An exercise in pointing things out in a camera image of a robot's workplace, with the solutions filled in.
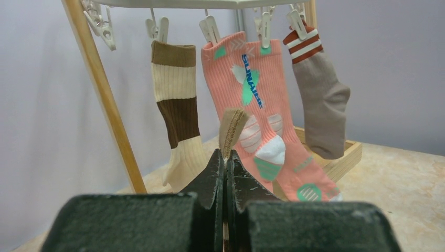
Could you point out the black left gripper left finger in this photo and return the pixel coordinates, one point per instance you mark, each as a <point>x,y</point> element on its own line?
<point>190,220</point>

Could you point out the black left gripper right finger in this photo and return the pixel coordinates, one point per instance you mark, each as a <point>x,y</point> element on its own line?
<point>259,221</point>

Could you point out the pink sock with green pattern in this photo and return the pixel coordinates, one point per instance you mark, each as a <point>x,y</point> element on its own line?
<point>301,178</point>

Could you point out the brown beige striped sock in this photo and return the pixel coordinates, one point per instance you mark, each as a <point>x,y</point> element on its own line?
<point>231,126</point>
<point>174,79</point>

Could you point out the white hanger clip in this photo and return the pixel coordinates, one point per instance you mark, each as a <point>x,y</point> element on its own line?
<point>157,30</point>
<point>209,28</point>
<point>262,24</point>
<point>296,22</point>
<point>99,26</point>

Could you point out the wooden hanger stand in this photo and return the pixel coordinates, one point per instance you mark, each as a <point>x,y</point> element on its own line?
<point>336,169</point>

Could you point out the white clip drying hanger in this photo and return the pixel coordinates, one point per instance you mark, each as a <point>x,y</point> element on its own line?
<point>196,4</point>

